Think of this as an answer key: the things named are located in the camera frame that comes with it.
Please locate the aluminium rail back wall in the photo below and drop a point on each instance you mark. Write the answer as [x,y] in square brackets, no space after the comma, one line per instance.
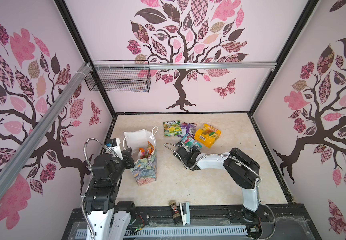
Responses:
[184,66]

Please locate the white slotted cable duct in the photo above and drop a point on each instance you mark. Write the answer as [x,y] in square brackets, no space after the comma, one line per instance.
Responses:
[196,231]

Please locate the teal Fox's candy bag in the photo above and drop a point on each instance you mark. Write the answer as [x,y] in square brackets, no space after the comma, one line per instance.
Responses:
[189,141]

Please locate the purple candy bag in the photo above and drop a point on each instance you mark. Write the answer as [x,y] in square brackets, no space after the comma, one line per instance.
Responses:
[188,129]

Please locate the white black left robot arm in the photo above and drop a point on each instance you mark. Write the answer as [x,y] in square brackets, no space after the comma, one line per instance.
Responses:
[122,212]

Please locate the floral paper bag white inside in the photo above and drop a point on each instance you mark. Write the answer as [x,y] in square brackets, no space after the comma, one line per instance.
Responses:
[145,170]

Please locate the black wire basket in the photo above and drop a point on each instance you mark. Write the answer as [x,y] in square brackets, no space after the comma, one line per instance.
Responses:
[120,76]

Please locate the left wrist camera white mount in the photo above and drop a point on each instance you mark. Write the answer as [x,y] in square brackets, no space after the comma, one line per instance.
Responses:
[112,147]

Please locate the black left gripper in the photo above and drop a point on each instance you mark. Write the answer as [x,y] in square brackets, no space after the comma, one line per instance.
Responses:
[127,156]

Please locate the yellow snack pack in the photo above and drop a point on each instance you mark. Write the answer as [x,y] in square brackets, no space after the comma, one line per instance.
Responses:
[207,135]

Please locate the small orange snack packet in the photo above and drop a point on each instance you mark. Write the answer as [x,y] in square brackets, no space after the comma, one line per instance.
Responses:
[144,153]

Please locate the orange corn chips bag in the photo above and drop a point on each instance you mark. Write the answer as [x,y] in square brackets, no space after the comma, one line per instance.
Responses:
[152,148]

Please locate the aluminium rail left wall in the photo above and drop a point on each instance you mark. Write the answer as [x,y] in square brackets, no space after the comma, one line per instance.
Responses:
[23,153]

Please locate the green yellow candy bag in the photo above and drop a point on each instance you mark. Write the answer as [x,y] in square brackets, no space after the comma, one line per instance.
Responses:
[172,128]

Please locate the small dark spice jar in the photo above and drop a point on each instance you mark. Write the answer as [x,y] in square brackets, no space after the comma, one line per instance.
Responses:
[175,210]

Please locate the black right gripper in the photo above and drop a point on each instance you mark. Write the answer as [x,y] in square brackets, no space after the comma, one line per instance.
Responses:
[194,151]

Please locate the left metal flexible conduit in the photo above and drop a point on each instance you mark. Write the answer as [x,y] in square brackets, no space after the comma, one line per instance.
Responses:
[85,153]

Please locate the aluminium rail wall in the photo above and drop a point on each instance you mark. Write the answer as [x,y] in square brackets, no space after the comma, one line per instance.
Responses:
[184,66]
[23,153]

